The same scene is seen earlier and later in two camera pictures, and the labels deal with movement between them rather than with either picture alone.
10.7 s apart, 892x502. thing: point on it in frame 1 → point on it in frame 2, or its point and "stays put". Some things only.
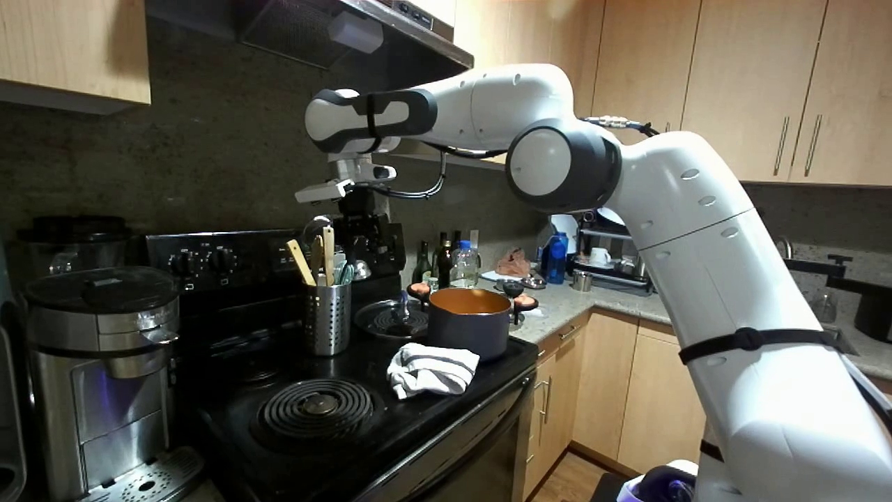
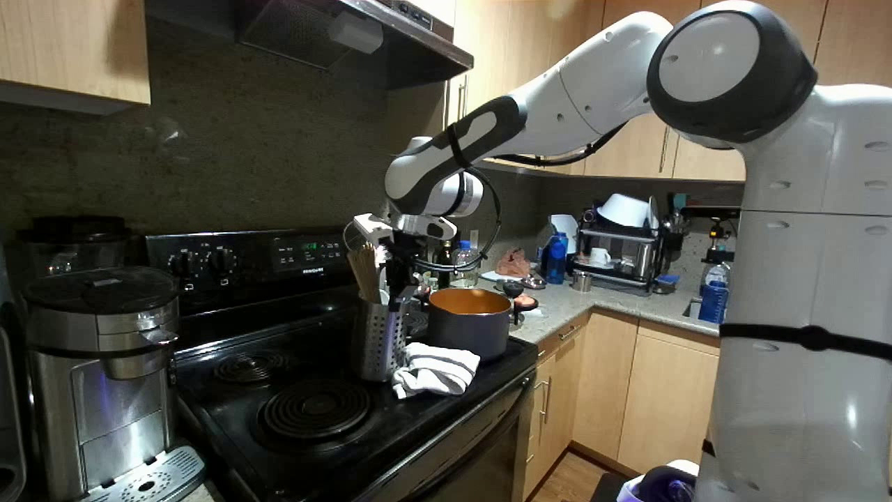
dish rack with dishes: [605, 254] stays put
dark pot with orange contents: [469, 317] stays put
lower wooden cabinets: [612, 387] stays put
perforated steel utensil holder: [333, 319] → [382, 342]
